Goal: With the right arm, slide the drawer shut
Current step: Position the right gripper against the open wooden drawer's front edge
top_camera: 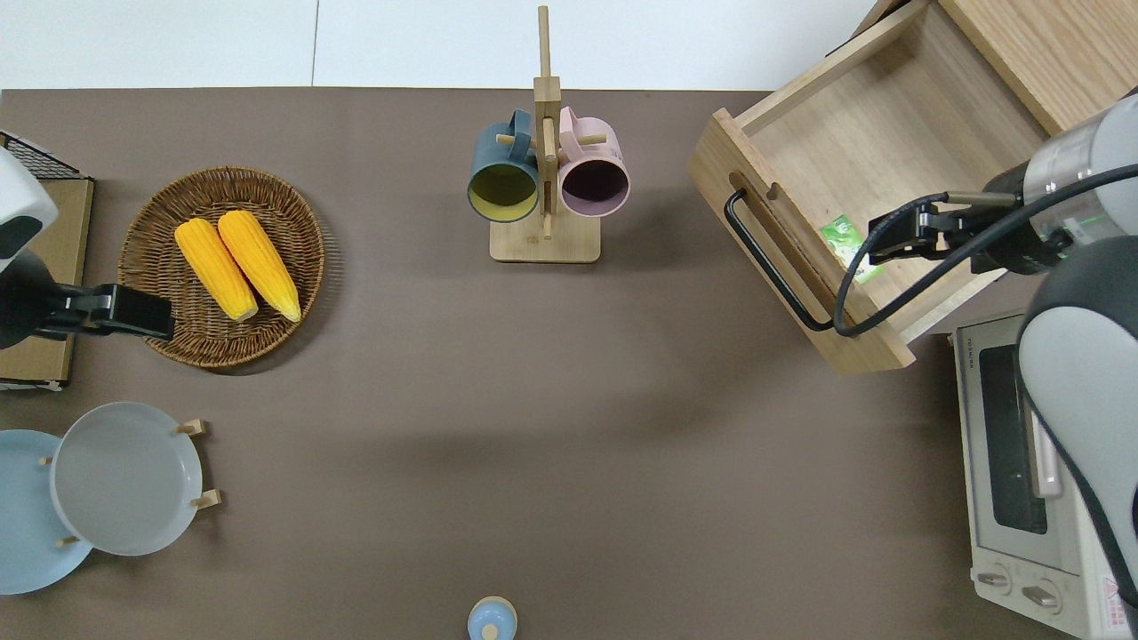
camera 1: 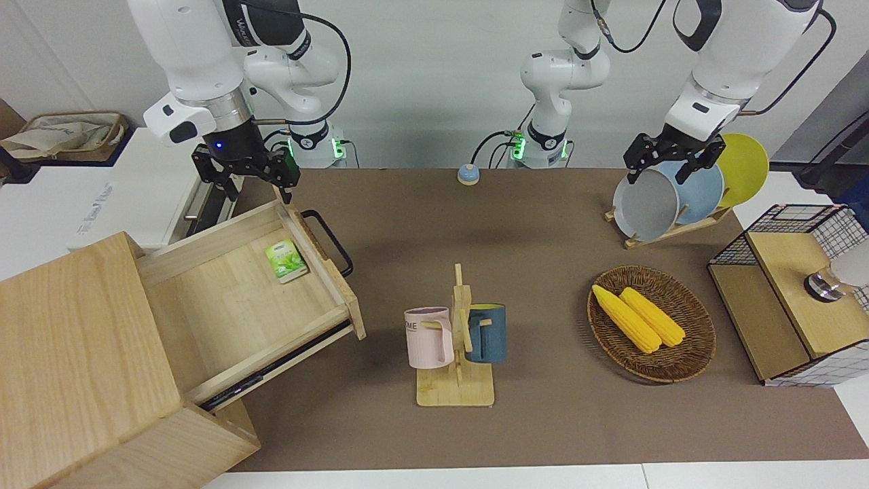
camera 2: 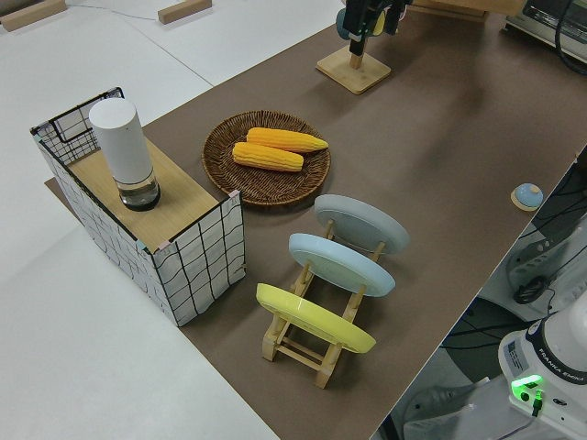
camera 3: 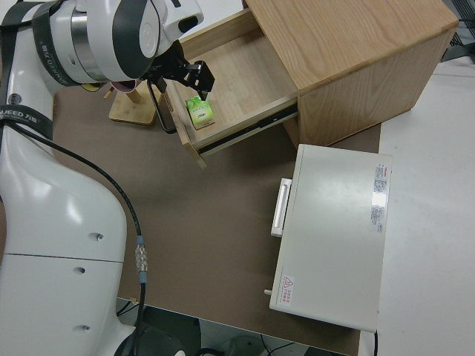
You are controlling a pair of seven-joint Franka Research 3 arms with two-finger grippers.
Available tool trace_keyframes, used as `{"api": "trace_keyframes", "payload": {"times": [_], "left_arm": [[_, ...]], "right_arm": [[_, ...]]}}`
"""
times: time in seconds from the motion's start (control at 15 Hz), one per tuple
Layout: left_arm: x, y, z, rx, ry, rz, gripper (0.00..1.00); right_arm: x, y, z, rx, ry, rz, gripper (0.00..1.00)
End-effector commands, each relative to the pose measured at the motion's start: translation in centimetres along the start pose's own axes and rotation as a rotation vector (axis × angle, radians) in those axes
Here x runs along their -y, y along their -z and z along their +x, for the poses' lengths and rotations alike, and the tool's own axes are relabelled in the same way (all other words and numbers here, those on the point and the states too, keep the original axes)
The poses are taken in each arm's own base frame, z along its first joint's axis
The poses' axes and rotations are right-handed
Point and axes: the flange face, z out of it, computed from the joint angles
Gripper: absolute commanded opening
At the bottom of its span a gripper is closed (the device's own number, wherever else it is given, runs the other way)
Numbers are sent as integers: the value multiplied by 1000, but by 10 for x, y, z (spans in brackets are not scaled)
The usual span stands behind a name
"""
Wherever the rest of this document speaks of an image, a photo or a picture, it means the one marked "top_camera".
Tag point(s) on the dark teal mug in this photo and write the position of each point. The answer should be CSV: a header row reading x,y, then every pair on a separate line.
x,y
502,173

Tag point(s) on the round wicker basket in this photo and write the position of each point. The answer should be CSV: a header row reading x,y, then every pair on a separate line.
x,y
160,258

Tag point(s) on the grey plate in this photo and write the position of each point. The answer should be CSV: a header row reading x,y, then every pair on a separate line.
x,y
124,480

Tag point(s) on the wooden cabinet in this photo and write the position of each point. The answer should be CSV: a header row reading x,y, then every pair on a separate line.
x,y
1049,44

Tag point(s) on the green packet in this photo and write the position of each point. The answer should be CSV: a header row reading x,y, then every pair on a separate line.
x,y
845,244

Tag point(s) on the light blue plate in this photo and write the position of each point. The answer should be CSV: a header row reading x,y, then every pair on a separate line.
x,y
27,533

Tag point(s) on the yellow corn cob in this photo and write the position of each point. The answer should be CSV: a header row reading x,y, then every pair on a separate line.
x,y
260,262
213,267

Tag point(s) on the blue bell with wooden base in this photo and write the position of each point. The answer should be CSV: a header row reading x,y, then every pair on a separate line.
x,y
492,618

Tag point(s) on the wooden plate rack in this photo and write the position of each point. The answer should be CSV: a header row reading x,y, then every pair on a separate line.
x,y
206,500

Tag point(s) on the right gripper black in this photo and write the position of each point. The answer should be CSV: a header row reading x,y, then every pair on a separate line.
x,y
1013,240

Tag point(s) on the wooden mug tree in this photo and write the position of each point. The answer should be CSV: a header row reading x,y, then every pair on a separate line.
x,y
544,240

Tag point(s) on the pink mug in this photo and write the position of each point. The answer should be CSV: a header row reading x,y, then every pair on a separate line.
x,y
594,173

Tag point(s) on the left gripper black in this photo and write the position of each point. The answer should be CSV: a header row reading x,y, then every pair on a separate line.
x,y
64,313

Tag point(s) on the brown table mat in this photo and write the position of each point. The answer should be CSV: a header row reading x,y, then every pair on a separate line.
x,y
551,427

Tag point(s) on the white toaster oven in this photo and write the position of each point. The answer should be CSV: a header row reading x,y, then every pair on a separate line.
x,y
1000,498

